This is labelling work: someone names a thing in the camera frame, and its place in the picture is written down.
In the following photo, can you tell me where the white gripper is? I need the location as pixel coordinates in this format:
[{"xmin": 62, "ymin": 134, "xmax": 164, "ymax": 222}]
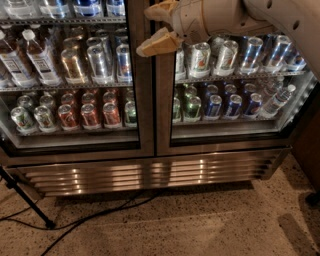
[{"xmin": 136, "ymin": 0, "xmax": 214, "ymax": 57}]

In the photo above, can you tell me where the glass fridge door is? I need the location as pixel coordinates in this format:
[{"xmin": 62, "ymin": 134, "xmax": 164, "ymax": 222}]
[
  {"xmin": 0, "ymin": 0, "xmax": 153, "ymax": 167},
  {"xmin": 156, "ymin": 29, "xmax": 319, "ymax": 156}
]

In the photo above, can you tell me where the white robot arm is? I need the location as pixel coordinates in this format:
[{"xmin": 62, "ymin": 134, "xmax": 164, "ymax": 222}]
[{"xmin": 137, "ymin": 0, "xmax": 320, "ymax": 79}]

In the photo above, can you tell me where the stainless fridge base grille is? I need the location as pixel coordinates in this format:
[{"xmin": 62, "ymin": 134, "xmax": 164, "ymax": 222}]
[{"xmin": 8, "ymin": 147, "xmax": 290, "ymax": 198}]

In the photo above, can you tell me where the white tall can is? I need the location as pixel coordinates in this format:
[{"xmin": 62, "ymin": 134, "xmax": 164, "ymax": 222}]
[
  {"xmin": 188, "ymin": 42, "xmax": 211, "ymax": 78},
  {"xmin": 213, "ymin": 40, "xmax": 238, "ymax": 76}
]

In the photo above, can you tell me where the green can left compartment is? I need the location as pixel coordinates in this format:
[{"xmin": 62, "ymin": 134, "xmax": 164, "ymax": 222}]
[{"xmin": 125, "ymin": 101, "xmax": 137, "ymax": 127}]

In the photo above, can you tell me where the green can compartment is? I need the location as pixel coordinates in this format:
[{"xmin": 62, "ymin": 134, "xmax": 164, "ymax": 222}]
[
  {"xmin": 184, "ymin": 96, "xmax": 201, "ymax": 122},
  {"xmin": 125, "ymin": 101, "xmax": 137, "ymax": 127}
]

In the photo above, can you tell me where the green can right compartment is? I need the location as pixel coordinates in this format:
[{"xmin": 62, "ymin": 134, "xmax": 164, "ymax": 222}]
[{"xmin": 184, "ymin": 96, "xmax": 201, "ymax": 122}]

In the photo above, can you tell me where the gold tall can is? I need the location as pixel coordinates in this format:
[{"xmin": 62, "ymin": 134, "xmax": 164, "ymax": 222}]
[{"xmin": 61, "ymin": 49, "xmax": 88, "ymax": 84}]

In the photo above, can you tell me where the red can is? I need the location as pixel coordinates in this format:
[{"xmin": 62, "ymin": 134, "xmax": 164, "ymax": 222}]
[
  {"xmin": 58, "ymin": 104, "xmax": 80, "ymax": 131},
  {"xmin": 103, "ymin": 103, "xmax": 121, "ymax": 128},
  {"xmin": 81, "ymin": 103, "xmax": 101, "ymax": 130}
]

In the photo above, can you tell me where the blue silver tall can right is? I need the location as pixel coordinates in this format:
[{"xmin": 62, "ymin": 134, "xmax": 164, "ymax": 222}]
[{"xmin": 263, "ymin": 35, "xmax": 291, "ymax": 73}]

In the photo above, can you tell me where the tea bottle white label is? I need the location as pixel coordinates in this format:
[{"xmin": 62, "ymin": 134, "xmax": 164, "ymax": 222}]
[{"xmin": 22, "ymin": 29, "xmax": 62, "ymax": 86}]

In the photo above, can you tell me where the clear water bottle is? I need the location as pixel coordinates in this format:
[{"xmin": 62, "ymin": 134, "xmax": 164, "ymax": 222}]
[{"xmin": 259, "ymin": 84, "xmax": 296, "ymax": 119}]

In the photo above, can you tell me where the green white can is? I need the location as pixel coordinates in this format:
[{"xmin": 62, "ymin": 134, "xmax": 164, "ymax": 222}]
[
  {"xmin": 10, "ymin": 107, "xmax": 38, "ymax": 134},
  {"xmin": 34, "ymin": 105, "xmax": 58, "ymax": 133}
]

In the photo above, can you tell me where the tea bottle far left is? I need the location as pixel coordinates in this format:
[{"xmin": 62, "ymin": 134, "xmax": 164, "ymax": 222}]
[{"xmin": 0, "ymin": 30, "xmax": 37, "ymax": 88}]

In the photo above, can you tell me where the green white can far left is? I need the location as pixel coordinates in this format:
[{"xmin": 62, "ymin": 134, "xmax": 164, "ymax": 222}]
[{"xmin": 10, "ymin": 107, "xmax": 38, "ymax": 134}]

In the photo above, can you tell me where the dark wooden cabinet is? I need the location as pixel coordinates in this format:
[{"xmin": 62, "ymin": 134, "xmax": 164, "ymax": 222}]
[{"xmin": 290, "ymin": 106, "xmax": 320, "ymax": 193}]

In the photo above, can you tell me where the black tripod leg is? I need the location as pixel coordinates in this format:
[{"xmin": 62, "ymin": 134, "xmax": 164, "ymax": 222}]
[{"xmin": 0, "ymin": 166, "xmax": 55, "ymax": 229}]

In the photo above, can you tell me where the black floor cable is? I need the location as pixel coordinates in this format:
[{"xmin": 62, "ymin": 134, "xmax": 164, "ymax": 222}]
[{"xmin": 0, "ymin": 188, "xmax": 164, "ymax": 256}]

